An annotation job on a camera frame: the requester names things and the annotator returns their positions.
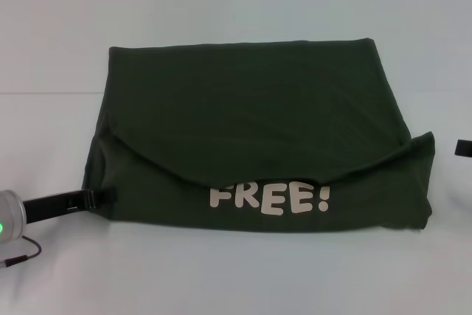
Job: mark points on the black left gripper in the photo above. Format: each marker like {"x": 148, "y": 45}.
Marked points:
{"x": 55, "y": 206}

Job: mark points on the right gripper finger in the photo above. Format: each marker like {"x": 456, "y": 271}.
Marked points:
{"x": 464, "y": 148}

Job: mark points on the dark green t-shirt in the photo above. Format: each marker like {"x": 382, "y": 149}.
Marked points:
{"x": 258, "y": 127}

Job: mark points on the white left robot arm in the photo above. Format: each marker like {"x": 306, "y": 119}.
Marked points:
{"x": 10, "y": 217}

